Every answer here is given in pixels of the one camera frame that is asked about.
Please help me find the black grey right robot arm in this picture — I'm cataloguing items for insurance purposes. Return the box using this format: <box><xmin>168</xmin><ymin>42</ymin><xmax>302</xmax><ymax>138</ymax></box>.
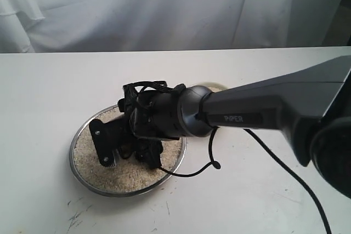
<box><xmin>89</xmin><ymin>56</ymin><xmax>350</xmax><ymax>196</ymax></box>

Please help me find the white backdrop curtain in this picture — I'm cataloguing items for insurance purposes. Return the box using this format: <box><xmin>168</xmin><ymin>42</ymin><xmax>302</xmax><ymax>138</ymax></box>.
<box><xmin>1</xmin><ymin>0</ymin><xmax>341</xmax><ymax>53</ymax></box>

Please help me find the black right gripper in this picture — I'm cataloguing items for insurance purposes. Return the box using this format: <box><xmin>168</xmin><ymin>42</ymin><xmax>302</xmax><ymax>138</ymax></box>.
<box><xmin>88</xmin><ymin>81</ymin><xmax>180</xmax><ymax>170</ymax></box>

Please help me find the white floral ceramic bowl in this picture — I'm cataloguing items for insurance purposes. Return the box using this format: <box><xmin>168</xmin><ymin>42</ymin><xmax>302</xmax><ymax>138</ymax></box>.
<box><xmin>194</xmin><ymin>82</ymin><xmax>228</xmax><ymax>92</ymax></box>

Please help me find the round steel rice tray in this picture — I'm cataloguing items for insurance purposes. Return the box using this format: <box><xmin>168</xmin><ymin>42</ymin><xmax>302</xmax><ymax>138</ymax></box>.
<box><xmin>69</xmin><ymin>105</ymin><xmax>171</xmax><ymax>197</ymax></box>

